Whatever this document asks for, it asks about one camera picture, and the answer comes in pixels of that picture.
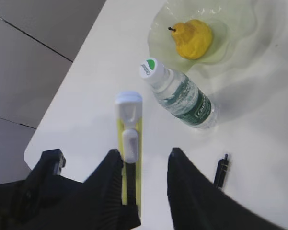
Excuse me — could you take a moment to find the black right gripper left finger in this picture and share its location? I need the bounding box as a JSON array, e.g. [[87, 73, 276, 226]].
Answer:
[[0, 149, 141, 230]]

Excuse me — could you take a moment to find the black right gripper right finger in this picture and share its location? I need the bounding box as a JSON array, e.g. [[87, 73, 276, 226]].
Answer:
[[167, 148, 281, 230]]

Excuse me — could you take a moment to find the clear water bottle green label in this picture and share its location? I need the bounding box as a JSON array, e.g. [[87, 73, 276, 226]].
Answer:
[[139, 57, 217, 129]]

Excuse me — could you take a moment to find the yellow-green pen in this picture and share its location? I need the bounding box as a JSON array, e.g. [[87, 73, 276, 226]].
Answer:
[[115, 91, 143, 215]]

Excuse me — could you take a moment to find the yellow pear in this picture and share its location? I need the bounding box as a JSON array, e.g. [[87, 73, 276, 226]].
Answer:
[[168, 19, 213, 60]]

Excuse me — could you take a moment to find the black gel pen left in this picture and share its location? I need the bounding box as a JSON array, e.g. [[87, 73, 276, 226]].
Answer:
[[213, 153, 230, 189]]

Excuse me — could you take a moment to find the green wavy glass plate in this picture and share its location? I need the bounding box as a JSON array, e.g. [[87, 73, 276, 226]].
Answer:
[[148, 0, 282, 72]]

